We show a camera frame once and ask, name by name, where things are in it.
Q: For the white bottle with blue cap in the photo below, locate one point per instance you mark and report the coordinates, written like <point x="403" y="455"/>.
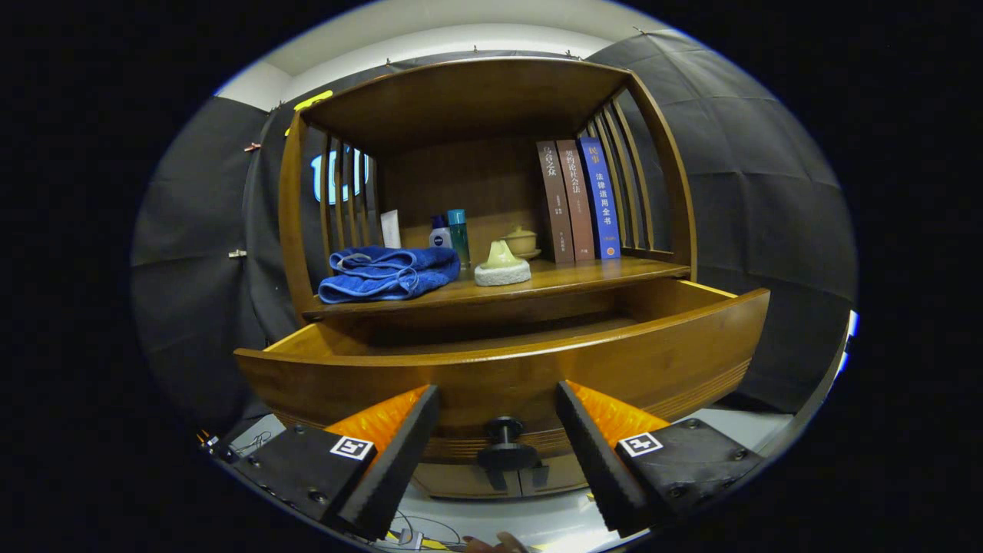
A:
<point x="440" y="236"/>

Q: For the reddish brown book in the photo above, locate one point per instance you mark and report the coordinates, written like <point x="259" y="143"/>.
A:
<point x="577" y="200"/>

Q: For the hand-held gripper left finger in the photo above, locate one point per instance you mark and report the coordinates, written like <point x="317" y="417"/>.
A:
<point x="392" y="468"/>

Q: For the wooden drawer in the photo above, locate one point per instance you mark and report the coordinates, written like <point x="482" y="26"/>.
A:
<point x="537" y="369"/>

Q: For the white tube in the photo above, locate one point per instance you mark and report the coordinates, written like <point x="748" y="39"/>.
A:
<point x="390" y="229"/>

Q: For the wooden countertop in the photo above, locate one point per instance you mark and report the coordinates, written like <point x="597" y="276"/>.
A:
<point x="584" y="273"/>

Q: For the beige lidded teacup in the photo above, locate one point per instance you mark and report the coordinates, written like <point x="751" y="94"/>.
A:
<point x="522" y="240"/>

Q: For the blue towel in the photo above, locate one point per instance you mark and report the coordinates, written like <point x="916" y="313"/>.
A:
<point x="384" y="276"/>

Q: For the teal bottle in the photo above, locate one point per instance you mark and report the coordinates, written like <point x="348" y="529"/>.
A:
<point x="459" y="238"/>

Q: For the blue book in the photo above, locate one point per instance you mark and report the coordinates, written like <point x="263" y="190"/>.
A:
<point x="601" y="200"/>

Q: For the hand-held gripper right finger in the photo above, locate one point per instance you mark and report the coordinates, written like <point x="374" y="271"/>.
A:
<point x="595" y="461"/>

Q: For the beige saucer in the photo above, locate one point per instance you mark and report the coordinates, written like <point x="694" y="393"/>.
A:
<point x="532" y="254"/>

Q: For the wooden cabinet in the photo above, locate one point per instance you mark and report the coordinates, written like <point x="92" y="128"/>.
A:
<point x="461" y="100"/>

